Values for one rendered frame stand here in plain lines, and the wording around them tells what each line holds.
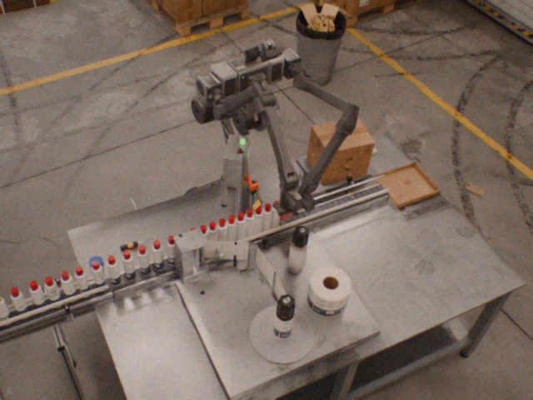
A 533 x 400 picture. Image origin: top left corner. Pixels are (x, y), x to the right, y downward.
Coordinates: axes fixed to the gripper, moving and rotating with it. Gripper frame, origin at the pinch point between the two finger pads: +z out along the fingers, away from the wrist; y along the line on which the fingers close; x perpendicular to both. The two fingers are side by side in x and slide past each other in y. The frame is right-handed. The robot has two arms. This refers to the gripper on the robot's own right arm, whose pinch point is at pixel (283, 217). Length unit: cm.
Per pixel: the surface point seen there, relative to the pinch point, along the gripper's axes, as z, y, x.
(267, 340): 32, -28, -40
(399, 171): 36, 101, 31
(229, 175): -17.9, -18.9, 21.5
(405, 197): 37, 91, 11
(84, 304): 31, -99, 16
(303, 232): 2.5, 5.1, -10.6
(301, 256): 18.0, 4.2, -12.2
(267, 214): 15.1, 0.9, 17.6
